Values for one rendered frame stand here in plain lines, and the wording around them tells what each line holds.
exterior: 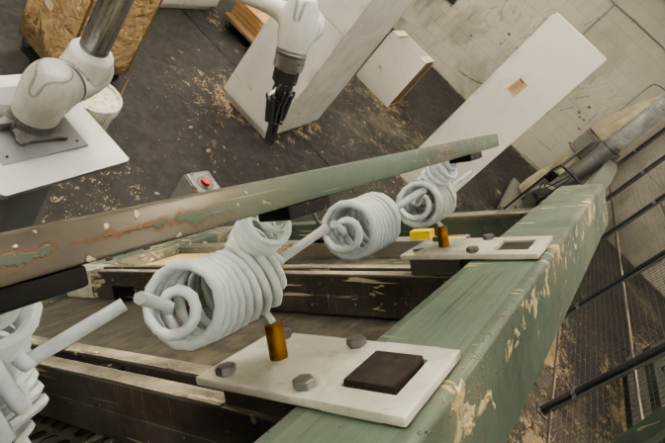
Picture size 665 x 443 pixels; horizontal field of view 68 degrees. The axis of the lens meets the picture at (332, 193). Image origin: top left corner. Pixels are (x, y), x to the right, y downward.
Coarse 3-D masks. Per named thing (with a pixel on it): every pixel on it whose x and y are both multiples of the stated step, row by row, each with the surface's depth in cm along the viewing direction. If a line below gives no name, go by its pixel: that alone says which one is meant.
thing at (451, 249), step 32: (448, 160) 70; (416, 256) 70; (448, 256) 68; (480, 256) 65; (512, 256) 63; (96, 288) 122; (128, 288) 115; (288, 288) 88; (320, 288) 84; (352, 288) 80; (384, 288) 77; (416, 288) 74
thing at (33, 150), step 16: (0, 96) 175; (64, 128) 184; (0, 144) 163; (16, 144) 167; (32, 144) 171; (48, 144) 175; (64, 144) 179; (80, 144) 184; (0, 160) 160; (16, 160) 163
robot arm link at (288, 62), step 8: (280, 56) 141; (288, 56) 140; (296, 56) 140; (304, 56) 142; (280, 64) 142; (288, 64) 141; (296, 64) 142; (304, 64) 145; (288, 72) 143; (296, 72) 143
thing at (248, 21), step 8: (240, 8) 491; (248, 8) 484; (232, 16) 492; (240, 16) 492; (248, 16) 490; (256, 16) 484; (264, 16) 497; (240, 24) 493; (248, 24) 491; (256, 24) 489; (240, 32) 486; (248, 32) 492; (256, 32) 488; (248, 40) 485
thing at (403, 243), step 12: (288, 240) 141; (396, 240) 117; (408, 240) 115; (420, 240) 113; (180, 252) 161; (192, 252) 158; (204, 252) 155; (300, 252) 133; (312, 252) 131; (324, 252) 129; (384, 252) 119; (396, 252) 117
